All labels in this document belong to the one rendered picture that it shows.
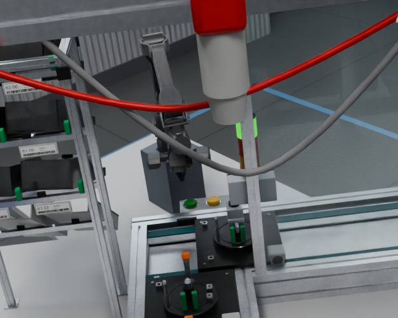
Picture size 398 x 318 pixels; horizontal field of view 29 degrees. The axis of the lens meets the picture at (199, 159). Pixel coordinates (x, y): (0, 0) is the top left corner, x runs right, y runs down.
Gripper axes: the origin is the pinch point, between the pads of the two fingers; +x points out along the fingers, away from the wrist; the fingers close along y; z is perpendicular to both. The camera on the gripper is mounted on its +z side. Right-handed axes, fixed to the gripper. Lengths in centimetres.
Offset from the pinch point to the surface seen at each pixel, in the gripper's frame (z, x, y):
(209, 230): 15.0, 11.7, 6.4
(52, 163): 33, -28, -29
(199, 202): -2.1, 13.5, 4.4
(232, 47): 132, -98, 12
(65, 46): 33, -58, -20
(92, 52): -313, 95, -65
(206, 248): 23.3, 11.4, 5.3
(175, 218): 5.3, 13.2, -3.3
